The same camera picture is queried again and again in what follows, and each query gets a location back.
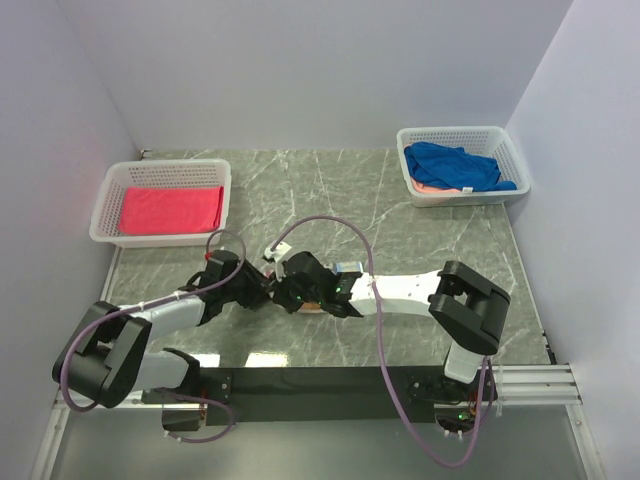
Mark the white basket with towels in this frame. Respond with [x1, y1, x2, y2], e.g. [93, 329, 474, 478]
[397, 126, 530, 208]

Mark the aluminium rail frame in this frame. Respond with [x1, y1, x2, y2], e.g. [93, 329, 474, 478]
[31, 365, 605, 479]

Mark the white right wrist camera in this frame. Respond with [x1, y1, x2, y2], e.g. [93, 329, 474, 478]
[263, 242, 294, 281]

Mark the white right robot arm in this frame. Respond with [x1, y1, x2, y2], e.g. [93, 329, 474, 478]
[264, 244, 511, 399]

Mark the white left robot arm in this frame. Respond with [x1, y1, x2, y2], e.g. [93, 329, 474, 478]
[52, 250, 270, 412]

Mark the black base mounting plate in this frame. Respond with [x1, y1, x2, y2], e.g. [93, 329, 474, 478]
[136, 366, 498, 432]

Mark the pink red towel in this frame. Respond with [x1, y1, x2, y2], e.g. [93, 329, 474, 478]
[119, 187, 224, 236]

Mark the peach orange towel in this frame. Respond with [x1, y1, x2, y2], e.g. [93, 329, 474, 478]
[412, 181, 460, 195]

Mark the empty white plastic basket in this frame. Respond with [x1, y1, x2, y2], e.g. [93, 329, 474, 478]
[89, 159, 232, 248]

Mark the beige patterned towel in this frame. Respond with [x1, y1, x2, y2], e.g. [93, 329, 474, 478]
[299, 259, 365, 315]

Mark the blue towel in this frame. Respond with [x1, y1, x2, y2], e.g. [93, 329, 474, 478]
[403, 142, 517, 193]

